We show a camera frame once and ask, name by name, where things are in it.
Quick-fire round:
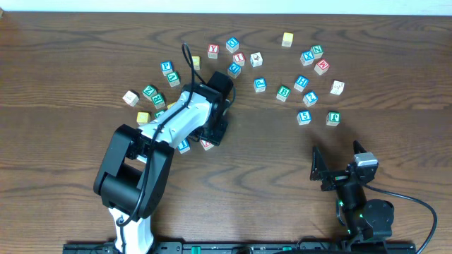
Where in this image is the left black cable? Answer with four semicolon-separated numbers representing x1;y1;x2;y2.
115;42;237;254

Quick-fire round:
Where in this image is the blue p block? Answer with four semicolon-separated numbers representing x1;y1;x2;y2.
254;78;267;93
160;61;174;76

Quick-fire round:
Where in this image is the yellow block top right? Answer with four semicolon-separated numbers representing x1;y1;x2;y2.
281;32;294;47

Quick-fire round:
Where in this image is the blue D block top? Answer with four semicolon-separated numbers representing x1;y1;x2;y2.
225;37;239;54

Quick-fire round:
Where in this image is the blue 5 block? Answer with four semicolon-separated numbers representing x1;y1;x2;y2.
297;110;312;126

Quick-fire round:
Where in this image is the green Z block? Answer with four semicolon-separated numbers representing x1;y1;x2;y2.
142;85;157;100

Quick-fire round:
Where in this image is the green j block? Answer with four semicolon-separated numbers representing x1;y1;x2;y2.
155;110;165;118
326;111;341;126

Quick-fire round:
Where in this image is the green B block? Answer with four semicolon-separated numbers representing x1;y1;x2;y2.
276;85;291;102

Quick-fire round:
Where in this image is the white block right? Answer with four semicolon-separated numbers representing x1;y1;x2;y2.
330;80;345;95

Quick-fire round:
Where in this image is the red I block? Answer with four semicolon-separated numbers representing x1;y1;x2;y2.
232;52;246;66

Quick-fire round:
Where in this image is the blue L block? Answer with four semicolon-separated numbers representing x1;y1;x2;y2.
177;138;191;154

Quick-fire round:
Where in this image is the red M block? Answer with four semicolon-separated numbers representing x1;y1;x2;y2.
314;59;330;75

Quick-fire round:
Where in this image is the green R block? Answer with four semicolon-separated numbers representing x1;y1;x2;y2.
151;93;166;109

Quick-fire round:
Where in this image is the green J block left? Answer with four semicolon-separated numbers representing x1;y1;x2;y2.
155;110;165;118

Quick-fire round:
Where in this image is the white picture block centre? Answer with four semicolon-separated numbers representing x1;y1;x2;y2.
250;52;263;68

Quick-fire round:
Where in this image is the yellow block lower left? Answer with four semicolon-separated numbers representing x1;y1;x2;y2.
136;111;151;126

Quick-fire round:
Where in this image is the blue X block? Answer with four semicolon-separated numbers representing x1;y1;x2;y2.
300;51;315;66

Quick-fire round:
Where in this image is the green N block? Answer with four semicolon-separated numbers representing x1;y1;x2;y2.
310;45;323;59

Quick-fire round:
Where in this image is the green V block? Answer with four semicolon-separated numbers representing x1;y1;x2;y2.
167;71;181;87

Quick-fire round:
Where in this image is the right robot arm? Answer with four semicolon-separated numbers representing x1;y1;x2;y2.
310;141;394;251

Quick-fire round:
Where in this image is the white block left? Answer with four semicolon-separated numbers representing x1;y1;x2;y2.
122;90;139;107

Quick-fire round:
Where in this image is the blue d block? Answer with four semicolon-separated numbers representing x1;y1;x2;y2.
227;63;242;79
225;37;239;54

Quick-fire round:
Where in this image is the blue H block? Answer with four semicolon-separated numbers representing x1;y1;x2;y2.
294;75;309;92

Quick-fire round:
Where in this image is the blue P block centre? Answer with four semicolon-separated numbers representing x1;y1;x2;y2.
254;78;267;93

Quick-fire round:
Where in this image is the yellow block top centre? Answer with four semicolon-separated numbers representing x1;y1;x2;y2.
192;56;201;71

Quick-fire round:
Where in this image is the blue 2 block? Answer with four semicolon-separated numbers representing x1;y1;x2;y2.
303;91;319;107

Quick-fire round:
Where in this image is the blue P block left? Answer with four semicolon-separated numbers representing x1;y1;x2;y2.
160;61;174;76

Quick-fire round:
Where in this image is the blue D block middle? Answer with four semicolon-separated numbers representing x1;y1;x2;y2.
227;63;242;79

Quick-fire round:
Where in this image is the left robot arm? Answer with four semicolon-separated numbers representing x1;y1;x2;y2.
93;81;235;253

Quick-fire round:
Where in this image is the green J block right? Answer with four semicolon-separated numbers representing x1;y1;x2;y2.
326;111;341;126

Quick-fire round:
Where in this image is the red Y block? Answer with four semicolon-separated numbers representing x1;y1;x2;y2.
208;44;220;59

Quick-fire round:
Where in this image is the red A block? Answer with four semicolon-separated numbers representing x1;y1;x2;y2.
200;140;214;151

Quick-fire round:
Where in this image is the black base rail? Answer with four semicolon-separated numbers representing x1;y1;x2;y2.
62;241;417;254

